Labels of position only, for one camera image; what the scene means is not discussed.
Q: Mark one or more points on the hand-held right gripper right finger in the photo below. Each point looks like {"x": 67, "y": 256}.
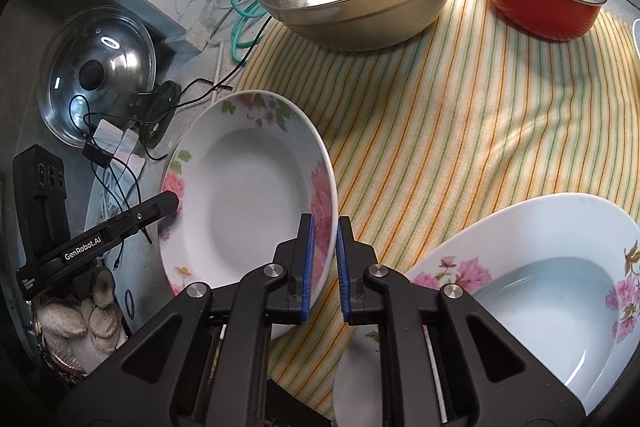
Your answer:
{"x": 342, "y": 267}

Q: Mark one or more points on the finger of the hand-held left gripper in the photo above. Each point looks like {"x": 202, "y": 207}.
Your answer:
{"x": 160, "y": 207}

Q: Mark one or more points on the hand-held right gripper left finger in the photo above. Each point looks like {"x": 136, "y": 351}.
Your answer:
{"x": 307, "y": 267}

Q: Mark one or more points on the round floral plate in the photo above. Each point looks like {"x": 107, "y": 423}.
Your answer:
{"x": 245, "y": 197}

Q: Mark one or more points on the small white plate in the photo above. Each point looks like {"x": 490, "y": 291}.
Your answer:
{"x": 357, "y": 377}

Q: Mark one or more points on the oval floral plate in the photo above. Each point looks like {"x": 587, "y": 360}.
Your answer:
{"x": 540, "y": 297}

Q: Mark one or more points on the person's left hand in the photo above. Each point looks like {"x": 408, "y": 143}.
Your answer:
{"x": 95, "y": 317}

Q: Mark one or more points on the small black device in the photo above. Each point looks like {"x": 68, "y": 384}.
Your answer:
{"x": 97, "y": 153}

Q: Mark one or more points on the dark oval stand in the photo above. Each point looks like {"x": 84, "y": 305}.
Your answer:
{"x": 160, "y": 112}

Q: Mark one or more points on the glass pot lid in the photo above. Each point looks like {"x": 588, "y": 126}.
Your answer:
{"x": 115, "y": 57}

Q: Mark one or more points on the striped yellow cloth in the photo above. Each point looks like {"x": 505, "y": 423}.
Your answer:
{"x": 450, "y": 132}

